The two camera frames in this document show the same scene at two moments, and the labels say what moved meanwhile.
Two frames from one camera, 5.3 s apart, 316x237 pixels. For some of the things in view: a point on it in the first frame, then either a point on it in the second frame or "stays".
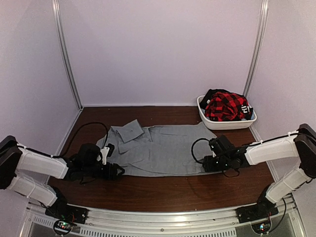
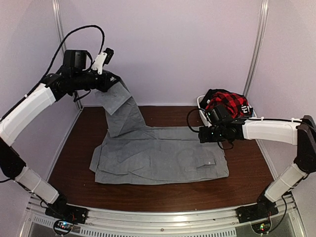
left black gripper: (110, 173) → (105, 84)
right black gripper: (209, 167) → (204, 137)
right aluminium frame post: (258, 44) stays
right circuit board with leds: (261, 228) stays
